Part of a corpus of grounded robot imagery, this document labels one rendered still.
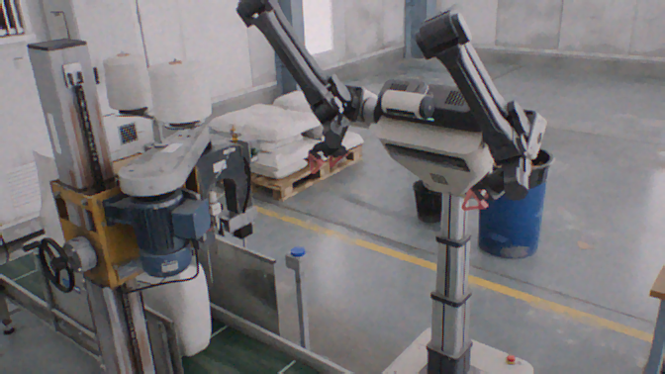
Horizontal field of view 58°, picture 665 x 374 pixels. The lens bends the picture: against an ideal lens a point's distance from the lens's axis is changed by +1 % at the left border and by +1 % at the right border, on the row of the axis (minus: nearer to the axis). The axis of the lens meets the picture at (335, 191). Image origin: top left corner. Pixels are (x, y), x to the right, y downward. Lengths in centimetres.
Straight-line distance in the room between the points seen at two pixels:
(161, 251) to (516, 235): 269
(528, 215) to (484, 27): 659
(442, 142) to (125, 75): 100
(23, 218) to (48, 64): 317
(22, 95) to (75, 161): 289
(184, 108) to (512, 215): 264
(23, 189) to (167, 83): 320
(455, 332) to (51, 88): 166
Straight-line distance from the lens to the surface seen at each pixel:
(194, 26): 715
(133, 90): 196
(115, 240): 193
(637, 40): 955
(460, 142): 186
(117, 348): 216
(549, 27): 987
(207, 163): 207
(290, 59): 184
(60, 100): 182
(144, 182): 170
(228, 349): 268
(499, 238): 403
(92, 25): 575
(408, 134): 194
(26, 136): 478
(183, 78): 172
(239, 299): 287
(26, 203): 488
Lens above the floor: 200
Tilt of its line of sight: 23 degrees down
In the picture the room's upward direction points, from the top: 3 degrees counter-clockwise
